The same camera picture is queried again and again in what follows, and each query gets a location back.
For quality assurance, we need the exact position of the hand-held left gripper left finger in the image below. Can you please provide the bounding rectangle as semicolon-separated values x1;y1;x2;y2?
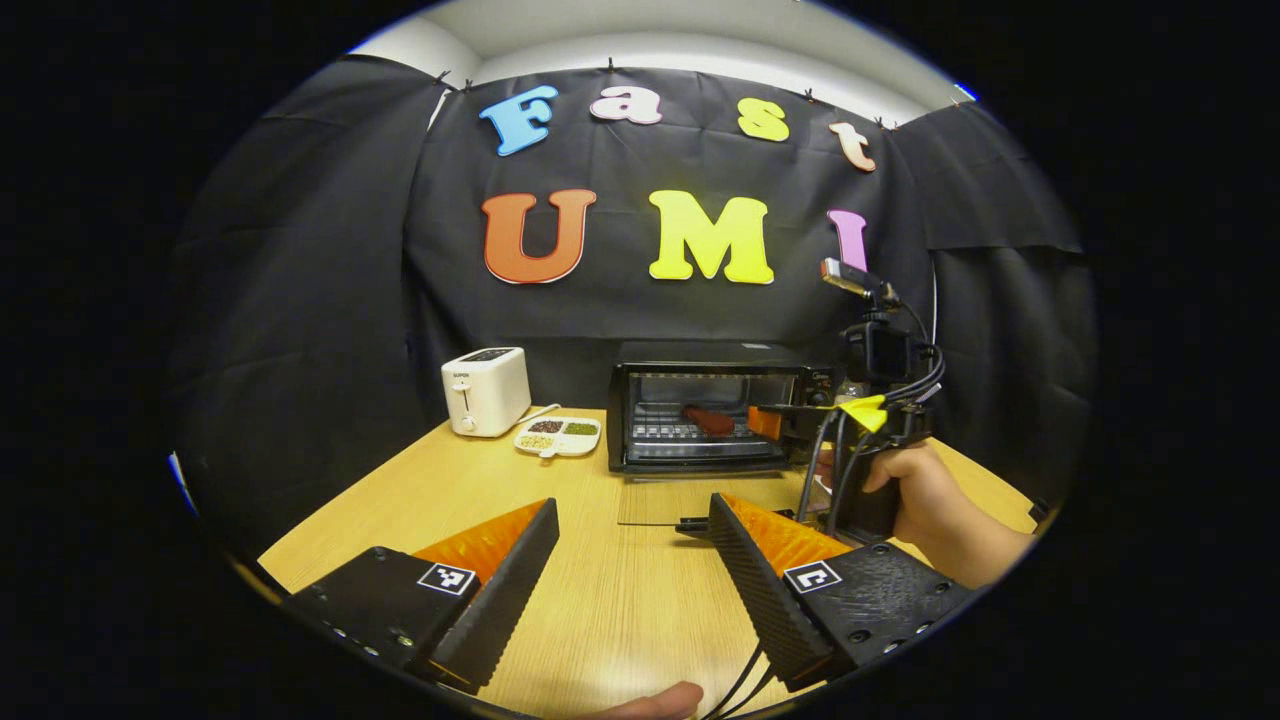
284;497;561;695

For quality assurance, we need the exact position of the black electric oven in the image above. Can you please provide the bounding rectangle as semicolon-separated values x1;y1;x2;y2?
606;340;837;542

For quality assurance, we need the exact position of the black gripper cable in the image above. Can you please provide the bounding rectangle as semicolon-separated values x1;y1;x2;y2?
797;410;861;536
700;645;777;720

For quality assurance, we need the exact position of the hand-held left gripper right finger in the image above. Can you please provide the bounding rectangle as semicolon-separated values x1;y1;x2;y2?
706;491;977;692

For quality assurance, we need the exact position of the red meat piece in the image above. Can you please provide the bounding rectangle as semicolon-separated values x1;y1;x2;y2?
682;403;737;438

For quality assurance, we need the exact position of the white divided plate with beans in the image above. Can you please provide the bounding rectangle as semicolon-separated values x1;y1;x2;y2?
512;415;603;460

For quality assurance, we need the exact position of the white toaster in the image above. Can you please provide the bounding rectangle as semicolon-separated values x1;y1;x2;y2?
441;346;534;439

